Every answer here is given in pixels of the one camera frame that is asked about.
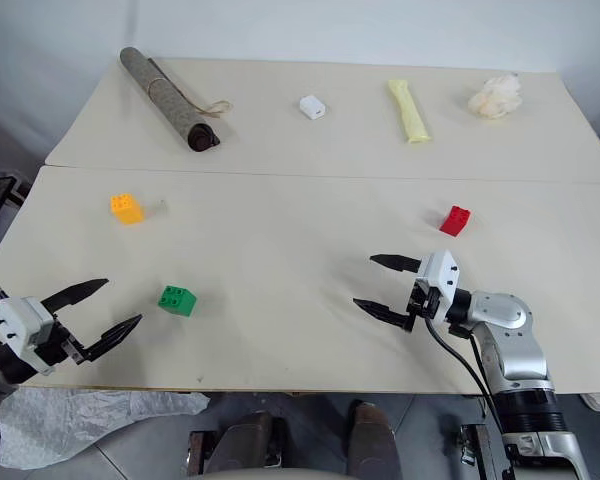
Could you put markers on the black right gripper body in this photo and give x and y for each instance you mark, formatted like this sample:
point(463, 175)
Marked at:
point(422, 302)

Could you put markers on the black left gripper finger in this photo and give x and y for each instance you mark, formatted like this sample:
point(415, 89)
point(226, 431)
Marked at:
point(75, 292)
point(111, 335)

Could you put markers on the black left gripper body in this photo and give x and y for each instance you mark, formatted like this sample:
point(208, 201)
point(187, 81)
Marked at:
point(55, 345)

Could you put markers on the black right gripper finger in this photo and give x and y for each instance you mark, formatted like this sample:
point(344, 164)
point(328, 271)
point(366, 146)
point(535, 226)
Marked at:
point(395, 261)
point(380, 310)

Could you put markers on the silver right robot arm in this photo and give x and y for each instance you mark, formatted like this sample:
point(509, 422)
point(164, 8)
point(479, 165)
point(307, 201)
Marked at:
point(515, 350)

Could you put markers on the red toy brick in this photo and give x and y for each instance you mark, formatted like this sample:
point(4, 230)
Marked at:
point(455, 220)

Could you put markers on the green toy brick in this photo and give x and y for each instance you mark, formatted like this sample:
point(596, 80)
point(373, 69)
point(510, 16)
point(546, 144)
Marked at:
point(177, 300)

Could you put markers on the white crumpled plastic sheet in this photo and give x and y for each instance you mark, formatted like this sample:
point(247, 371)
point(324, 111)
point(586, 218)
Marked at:
point(80, 425)

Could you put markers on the orange toy brick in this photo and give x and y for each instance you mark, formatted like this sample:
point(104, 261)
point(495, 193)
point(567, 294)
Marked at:
point(126, 207)

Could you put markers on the dark rounded robot foot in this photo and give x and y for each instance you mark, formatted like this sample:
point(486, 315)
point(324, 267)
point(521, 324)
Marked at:
point(372, 440)
point(240, 445)

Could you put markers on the pale yellow folded cloth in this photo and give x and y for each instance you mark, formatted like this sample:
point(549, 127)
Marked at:
point(409, 112)

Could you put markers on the small white box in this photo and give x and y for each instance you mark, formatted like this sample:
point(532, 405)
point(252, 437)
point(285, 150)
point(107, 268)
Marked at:
point(313, 107)

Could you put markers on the white shoe tip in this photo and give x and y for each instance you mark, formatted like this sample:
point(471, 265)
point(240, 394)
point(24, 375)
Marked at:
point(594, 400)

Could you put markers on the rolled grey felt mat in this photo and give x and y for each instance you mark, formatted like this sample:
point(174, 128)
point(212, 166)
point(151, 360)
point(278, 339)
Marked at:
point(172, 100)

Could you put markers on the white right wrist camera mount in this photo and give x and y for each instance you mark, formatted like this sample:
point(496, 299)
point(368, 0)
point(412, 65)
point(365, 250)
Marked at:
point(442, 280)

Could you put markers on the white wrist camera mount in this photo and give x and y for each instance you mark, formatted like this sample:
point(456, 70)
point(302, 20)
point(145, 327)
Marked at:
point(442, 280)
point(20, 326)

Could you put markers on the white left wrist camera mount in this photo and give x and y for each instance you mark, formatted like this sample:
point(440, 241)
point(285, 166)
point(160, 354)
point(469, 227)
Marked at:
point(20, 326)

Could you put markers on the dark metal frame piece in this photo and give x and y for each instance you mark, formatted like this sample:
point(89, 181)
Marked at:
point(472, 442)
point(197, 450)

